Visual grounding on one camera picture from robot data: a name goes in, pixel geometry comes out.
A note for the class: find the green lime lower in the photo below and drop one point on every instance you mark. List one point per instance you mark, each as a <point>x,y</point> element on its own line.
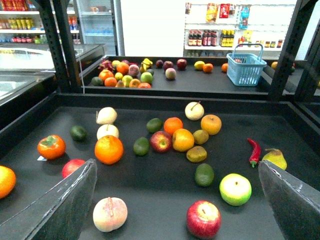
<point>141,146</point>

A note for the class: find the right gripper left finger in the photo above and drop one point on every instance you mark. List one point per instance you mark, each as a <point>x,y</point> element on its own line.
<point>60,213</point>

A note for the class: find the white pear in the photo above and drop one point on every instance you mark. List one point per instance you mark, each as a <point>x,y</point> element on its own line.
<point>194,111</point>
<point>107,130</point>
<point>106,115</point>

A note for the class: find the golden orange apple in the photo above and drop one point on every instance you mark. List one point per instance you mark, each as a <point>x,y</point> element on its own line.
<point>211,123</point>
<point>182,140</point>

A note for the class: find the red apple front right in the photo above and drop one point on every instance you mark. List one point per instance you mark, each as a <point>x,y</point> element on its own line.
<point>203,220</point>

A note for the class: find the dark red apple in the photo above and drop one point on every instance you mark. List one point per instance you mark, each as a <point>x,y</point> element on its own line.
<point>71,166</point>

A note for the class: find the brown kiwi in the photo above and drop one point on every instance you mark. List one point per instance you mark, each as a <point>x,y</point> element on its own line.
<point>200,136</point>
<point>196,154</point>

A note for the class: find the yellow green pear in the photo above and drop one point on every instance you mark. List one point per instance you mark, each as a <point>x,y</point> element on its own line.
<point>276,157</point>

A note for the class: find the brown kiwi lower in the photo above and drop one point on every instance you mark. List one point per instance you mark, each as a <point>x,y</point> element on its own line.
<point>196,154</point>

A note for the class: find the golden orange apple upper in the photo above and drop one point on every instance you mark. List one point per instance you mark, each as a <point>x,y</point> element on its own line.
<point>211,123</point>

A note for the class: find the green avocado right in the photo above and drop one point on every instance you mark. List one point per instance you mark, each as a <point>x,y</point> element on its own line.
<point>204,175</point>

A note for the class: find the white price tag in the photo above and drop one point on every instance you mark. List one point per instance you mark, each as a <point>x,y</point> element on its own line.
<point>41,158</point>

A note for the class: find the green apple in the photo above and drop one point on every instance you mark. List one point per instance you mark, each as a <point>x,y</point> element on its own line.
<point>235,189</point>

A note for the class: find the large orange front left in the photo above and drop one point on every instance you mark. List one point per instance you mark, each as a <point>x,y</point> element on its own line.
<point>7,181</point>

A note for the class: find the golden orange apple lower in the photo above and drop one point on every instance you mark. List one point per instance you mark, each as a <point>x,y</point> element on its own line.
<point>182,140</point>

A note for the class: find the white pear right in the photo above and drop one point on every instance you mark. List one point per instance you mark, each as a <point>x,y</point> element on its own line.
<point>194,111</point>

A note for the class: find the orange persimmon green calyx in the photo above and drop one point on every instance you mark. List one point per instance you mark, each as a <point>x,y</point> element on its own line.
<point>51,147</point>

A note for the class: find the red yellow apple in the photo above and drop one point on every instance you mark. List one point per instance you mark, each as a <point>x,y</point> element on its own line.
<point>161,141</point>

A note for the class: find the round orange centre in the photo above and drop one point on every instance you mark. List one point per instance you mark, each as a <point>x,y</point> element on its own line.
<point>109,149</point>

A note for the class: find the red chili pepper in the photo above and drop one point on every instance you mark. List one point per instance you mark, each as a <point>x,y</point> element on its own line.
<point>256,152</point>

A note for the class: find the white pear left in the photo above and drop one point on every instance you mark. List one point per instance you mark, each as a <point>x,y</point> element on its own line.
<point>106,115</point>

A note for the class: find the pale peach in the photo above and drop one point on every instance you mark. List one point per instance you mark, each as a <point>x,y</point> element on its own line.
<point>109,214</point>

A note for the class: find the small tangerine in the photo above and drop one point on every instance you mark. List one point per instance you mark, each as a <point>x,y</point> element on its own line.
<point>172,124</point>

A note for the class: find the dark green avocado left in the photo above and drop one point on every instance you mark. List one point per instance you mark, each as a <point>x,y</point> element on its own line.
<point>78,133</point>

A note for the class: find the back shelf fruit pile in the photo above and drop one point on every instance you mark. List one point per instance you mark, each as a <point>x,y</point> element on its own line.
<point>126,74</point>

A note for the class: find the sauce bottles on shelf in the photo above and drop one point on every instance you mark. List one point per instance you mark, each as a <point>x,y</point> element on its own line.
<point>210,38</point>

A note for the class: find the green lime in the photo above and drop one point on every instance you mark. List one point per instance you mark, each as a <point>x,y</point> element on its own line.
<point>154,125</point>
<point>141,146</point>

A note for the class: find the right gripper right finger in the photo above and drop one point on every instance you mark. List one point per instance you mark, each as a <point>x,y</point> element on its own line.
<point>295,204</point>

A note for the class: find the black shelf upright post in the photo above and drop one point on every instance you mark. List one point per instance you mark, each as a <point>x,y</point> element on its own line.
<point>54,17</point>

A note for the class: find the brown kiwi upper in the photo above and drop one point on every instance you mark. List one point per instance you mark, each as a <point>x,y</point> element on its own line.
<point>200,136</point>

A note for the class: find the green lime upper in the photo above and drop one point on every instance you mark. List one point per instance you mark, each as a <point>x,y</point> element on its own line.
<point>154,125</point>

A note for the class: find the small blue basket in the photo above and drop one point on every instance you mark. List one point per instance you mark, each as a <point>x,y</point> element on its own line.
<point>245,69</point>

